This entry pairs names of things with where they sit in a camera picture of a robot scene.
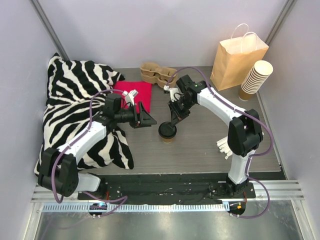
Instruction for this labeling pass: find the black cup lid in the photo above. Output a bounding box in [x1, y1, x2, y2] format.
[158, 121, 177, 135]

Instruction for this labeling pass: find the brown paper coffee cup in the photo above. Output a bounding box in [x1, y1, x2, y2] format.
[159, 133, 176, 144]

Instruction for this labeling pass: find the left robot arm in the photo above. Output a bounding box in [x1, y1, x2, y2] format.
[38, 90, 157, 203]

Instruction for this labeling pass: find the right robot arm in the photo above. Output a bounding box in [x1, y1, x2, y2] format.
[158, 75, 263, 198]

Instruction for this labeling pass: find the pink folded cloth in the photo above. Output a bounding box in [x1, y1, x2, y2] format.
[113, 81, 152, 113]

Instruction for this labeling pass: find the cardboard cup carrier tray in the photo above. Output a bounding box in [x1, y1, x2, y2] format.
[140, 62, 177, 88]

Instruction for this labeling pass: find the zebra print pillow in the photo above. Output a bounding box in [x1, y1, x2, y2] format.
[39, 53, 134, 171]

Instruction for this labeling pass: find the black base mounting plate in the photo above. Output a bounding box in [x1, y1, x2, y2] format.
[91, 173, 256, 205]

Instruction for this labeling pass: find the brown paper bag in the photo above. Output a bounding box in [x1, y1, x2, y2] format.
[210, 23, 269, 91]

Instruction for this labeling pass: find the stack of paper cups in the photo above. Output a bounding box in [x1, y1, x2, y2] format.
[238, 60, 274, 101]

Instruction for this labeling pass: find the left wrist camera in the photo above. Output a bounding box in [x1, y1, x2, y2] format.
[122, 89, 139, 108]

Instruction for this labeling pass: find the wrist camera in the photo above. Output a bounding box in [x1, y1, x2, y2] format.
[163, 85, 180, 102]
[122, 89, 139, 108]

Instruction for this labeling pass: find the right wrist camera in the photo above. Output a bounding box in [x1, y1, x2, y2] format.
[163, 85, 180, 102]

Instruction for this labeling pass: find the white cable duct strip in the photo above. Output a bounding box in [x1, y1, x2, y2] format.
[42, 201, 230, 213]

